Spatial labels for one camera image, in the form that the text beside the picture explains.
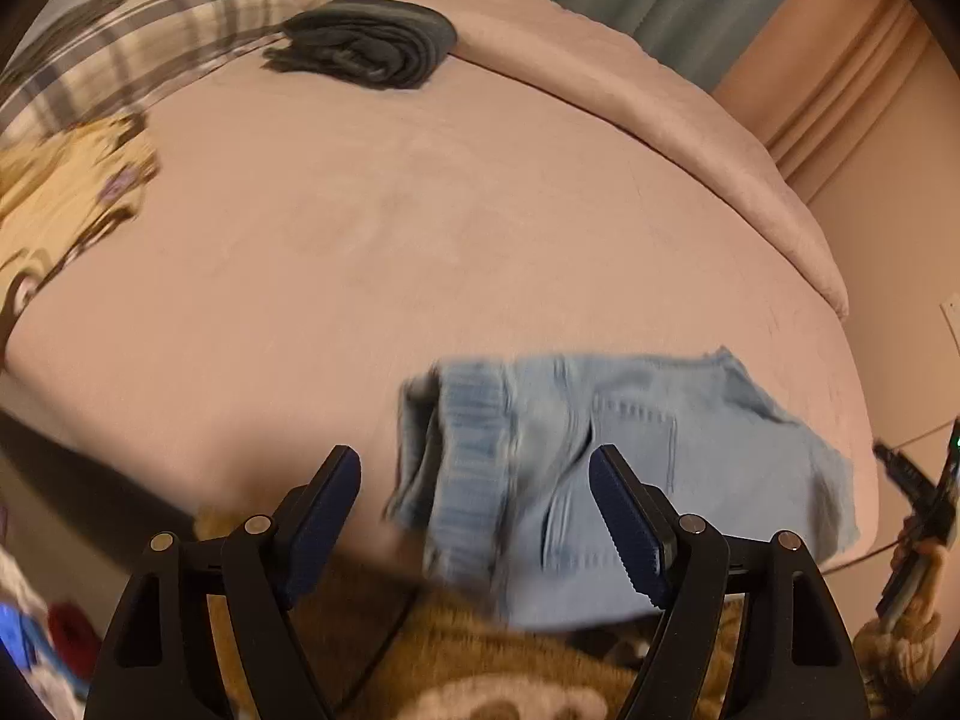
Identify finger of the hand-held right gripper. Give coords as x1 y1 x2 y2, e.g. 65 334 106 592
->
872 442 938 515

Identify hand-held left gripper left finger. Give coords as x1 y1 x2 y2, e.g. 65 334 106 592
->
82 445 362 720

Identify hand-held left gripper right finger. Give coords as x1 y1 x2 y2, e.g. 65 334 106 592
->
588 444 871 720

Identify light blue denim pants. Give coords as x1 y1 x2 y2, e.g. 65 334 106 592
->
386 346 860 629

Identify dark grey folded pants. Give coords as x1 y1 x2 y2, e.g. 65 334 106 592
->
262 0 460 91

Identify brown patterned fluffy rug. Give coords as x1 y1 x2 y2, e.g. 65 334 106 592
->
195 510 938 720

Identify pile of colourful clothes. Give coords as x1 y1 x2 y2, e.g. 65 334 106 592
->
0 540 102 720

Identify pink bed blanket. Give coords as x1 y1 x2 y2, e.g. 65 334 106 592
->
0 0 882 586

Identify pink curtain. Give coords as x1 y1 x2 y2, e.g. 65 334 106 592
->
712 0 938 181

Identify yellow printed pillow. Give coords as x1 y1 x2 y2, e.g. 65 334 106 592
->
0 112 162 361

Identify pink comforter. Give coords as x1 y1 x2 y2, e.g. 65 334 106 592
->
225 0 852 316

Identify plaid pillow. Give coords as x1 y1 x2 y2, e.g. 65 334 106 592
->
0 0 301 143

